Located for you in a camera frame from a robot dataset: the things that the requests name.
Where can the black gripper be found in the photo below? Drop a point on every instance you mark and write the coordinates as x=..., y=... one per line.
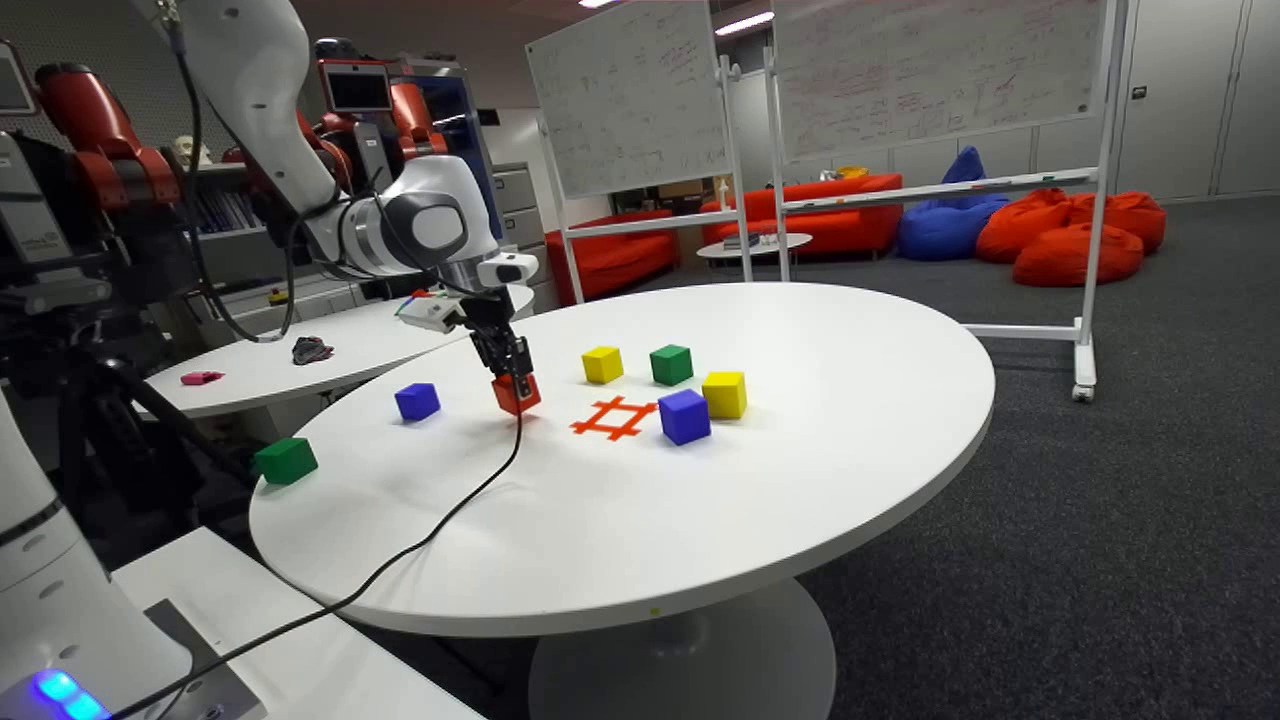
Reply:
x=491, y=325

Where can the orange toy block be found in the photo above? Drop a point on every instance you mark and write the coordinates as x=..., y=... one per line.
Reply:
x=514, y=395

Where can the blue toy block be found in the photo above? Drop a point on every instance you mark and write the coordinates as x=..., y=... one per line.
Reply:
x=687, y=417
x=419, y=402

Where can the green toy block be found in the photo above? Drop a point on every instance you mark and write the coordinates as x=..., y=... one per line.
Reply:
x=669, y=365
x=286, y=461

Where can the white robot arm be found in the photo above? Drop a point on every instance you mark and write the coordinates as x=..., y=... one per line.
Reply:
x=255, y=80

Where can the yellow toy block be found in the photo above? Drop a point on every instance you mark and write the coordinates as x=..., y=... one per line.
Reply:
x=600, y=365
x=725, y=395

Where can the orange tape grid mark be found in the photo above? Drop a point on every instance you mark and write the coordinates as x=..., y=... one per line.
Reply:
x=613, y=417

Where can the red beanbag sofa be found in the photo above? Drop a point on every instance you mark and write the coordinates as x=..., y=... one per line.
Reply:
x=841, y=223
x=613, y=262

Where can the gray lump object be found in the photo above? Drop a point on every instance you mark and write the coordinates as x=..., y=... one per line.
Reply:
x=313, y=351

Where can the white round side table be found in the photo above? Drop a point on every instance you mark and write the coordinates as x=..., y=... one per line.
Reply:
x=266, y=365

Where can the small white round table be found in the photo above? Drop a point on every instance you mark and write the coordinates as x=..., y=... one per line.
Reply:
x=754, y=247

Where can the small whiteboard on stand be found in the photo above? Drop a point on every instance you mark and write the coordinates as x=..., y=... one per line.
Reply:
x=624, y=93

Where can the small pink object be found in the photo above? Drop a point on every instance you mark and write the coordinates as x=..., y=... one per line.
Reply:
x=201, y=379

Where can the white base unit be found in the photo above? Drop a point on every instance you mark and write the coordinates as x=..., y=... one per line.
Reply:
x=266, y=655

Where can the small white figurine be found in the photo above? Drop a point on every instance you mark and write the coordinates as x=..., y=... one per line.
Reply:
x=186, y=151

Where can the ceiling light strip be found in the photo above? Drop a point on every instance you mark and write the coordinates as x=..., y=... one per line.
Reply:
x=746, y=23

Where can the blue beanbag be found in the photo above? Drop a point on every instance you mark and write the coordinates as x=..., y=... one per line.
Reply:
x=945, y=223

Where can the large whiteboard on stand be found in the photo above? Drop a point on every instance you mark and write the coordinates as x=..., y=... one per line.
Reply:
x=933, y=65

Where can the orange beanbag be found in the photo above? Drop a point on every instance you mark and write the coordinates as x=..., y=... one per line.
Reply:
x=1083, y=252
x=1141, y=223
x=1021, y=227

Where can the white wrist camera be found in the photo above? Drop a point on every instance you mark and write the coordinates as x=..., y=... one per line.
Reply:
x=430, y=310

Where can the white table pedestal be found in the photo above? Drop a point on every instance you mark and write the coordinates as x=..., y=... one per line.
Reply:
x=681, y=666

